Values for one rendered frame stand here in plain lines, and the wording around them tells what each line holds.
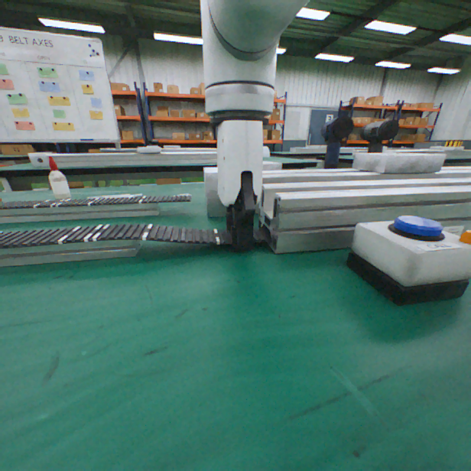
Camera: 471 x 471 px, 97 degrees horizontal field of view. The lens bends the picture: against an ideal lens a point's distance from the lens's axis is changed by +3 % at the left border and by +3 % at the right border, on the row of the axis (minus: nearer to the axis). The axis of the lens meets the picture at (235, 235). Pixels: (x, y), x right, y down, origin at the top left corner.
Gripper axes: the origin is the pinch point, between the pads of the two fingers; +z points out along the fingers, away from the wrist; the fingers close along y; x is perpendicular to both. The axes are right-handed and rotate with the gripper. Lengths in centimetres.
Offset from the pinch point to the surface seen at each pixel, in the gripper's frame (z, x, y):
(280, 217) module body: -3.7, 4.9, 4.9
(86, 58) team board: -98, -114, -272
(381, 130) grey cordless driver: -17, 53, -35
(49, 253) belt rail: 0.9, -26.2, 1.2
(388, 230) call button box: -3.9, 14.3, 11.9
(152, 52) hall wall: -346, -148, -1037
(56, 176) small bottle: -5, -45, -37
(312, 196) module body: -6.3, 9.0, 4.7
